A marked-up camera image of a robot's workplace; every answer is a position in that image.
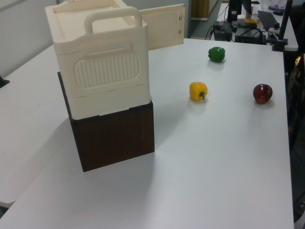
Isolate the cream cabinet door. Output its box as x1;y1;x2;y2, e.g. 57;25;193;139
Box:
139;3;186;51

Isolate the dark brown wooden box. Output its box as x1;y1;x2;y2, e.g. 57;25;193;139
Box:
57;71;155;173

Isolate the yellow bell pepper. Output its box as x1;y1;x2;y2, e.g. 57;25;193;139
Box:
189;82;208;102

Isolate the green bell pepper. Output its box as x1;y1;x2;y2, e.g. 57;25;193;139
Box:
208;46;226;63

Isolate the black electronic device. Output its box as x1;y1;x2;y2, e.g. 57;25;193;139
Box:
213;21;234;42

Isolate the dark red bell pepper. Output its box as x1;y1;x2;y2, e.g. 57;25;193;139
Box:
253;83;274;105

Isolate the black flat box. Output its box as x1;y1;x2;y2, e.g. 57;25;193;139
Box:
234;25;267;44

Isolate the black monitor stand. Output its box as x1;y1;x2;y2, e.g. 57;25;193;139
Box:
227;0;243;22

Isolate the black keyboard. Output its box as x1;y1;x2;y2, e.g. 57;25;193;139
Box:
257;10;282;31

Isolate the black clamp pole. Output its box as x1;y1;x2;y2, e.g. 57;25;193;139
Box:
272;0;294;52

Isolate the cream plastic tray with handles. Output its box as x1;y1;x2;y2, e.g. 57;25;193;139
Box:
44;0;153;120

